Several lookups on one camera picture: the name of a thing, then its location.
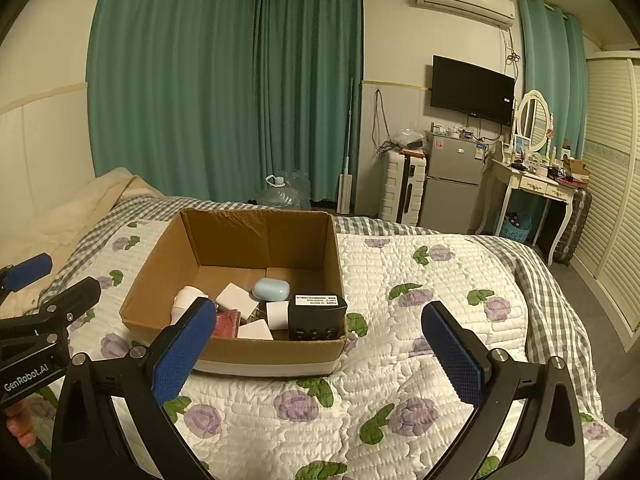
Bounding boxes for white tube with red cap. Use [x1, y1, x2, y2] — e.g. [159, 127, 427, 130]
[265, 301, 292, 332]

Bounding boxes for black wall charger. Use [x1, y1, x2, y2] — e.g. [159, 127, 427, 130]
[288, 293, 349, 344]

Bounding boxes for narrow green curtain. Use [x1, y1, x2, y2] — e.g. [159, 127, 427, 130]
[516, 0, 587, 158]

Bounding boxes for hanging dark cables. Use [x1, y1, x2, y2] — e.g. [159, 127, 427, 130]
[371, 87, 393, 155]

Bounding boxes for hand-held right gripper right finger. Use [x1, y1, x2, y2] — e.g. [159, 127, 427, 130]
[420, 300, 587, 480]

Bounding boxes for oval vanity mirror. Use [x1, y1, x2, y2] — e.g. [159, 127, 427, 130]
[515, 89, 555, 154]

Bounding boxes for dark checked suitcase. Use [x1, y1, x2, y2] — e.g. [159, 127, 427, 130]
[552, 187, 593, 267]

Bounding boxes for brown cardboard box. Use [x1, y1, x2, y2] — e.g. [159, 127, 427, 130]
[119, 208, 348, 378]

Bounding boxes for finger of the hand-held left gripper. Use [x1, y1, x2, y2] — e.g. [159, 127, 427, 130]
[0, 253, 54, 295]
[32, 276, 103, 328]

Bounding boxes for white floral quilt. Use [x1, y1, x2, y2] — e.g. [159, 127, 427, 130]
[50, 217, 628, 480]

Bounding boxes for white ribbed suitcase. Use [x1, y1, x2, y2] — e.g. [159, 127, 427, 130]
[378, 151, 429, 226]

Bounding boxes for blue plastic basket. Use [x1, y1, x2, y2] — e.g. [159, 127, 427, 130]
[499, 212, 533, 247]

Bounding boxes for wide green curtain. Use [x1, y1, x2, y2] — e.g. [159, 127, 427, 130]
[86, 0, 365, 206]

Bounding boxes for white air conditioner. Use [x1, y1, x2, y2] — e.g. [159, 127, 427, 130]
[413, 0, 517, 30]

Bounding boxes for crumpled plastic bag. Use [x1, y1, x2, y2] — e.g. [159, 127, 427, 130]
[387, 122, 426, 152]

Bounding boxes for white flat mop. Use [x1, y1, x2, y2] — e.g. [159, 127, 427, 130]
[336, 77, 355, 214]

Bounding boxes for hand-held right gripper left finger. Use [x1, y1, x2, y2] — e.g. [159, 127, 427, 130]
[51, 297, 221, 480]

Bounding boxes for black wall television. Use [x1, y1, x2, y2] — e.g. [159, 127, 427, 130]
[430, 55, 516, 128]

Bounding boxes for small brown box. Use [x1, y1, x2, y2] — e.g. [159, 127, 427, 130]
[562, 158, 591, 184]

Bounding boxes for white vanity table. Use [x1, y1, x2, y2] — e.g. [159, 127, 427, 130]
[475, 140, 576, 266]

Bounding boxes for floral quilted bed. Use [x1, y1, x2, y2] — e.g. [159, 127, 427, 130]
[30, 195, 601, 406]

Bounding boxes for white louvred wardrobe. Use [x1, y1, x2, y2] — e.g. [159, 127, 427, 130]
[570, 49, 640, 356]

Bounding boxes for cream comforter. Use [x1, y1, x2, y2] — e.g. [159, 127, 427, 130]
[0, 167, 166, 321]

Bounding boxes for grey small fridge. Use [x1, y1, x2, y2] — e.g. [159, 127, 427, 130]
[417, 129, 488, 235]

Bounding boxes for large clear water bottle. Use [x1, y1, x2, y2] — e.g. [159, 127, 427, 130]
[256, 174, 301, 209]

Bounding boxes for clear plastic bag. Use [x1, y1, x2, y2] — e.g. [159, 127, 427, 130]
[281, 170, 313, 209]

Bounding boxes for person's left hand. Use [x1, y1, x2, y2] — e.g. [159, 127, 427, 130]
[6, 402, 37, 450]

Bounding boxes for pink-red small pack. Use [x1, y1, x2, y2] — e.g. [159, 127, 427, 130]
[213, 310, 243, 339]

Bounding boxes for light blue earbuds case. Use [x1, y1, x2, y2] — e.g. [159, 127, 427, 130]
[251, 278, 293, 302]

